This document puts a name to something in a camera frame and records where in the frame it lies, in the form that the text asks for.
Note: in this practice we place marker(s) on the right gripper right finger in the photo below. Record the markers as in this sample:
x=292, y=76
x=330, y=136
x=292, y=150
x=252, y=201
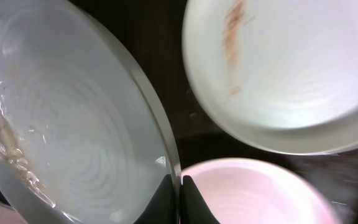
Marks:
x=193, y=208

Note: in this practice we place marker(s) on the white plate with sauce streak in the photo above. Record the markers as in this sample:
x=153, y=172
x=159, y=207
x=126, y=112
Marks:
x=278, y=75

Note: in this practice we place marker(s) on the dark brown serving tray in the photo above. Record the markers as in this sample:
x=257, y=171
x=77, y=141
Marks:
x=151, y=31

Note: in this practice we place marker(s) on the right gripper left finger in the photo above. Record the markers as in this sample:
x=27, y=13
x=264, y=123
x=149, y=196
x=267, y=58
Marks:
x=162, y=206

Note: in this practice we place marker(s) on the white plate at tray back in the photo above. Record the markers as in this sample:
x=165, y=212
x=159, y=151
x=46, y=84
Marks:
x=238, y=190

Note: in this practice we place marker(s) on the white plate with ring pattern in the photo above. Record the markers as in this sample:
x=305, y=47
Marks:
x=83, y=135

